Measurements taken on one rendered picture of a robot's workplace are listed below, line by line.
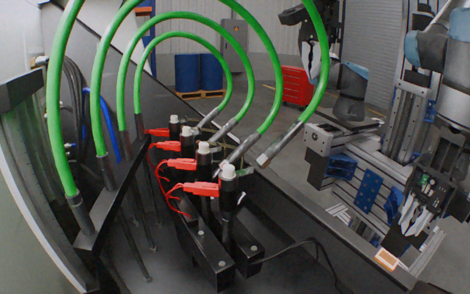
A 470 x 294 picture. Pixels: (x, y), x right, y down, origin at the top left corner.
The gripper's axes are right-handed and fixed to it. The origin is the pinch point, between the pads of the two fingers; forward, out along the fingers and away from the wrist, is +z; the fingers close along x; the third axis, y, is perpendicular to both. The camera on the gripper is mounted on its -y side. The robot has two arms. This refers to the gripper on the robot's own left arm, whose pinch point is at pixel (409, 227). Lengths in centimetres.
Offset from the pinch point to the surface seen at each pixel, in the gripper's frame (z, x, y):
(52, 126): -19, -21, 44
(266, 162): -8.4, -20.9, 18.4
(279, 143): -10.7, -21.3, 15.9
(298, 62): 32, -594, -626
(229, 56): 21, -604, -322
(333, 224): 10.1, -14.8, 0.6
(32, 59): -26, -42, 51
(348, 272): 17.8, -5.5, 2.0
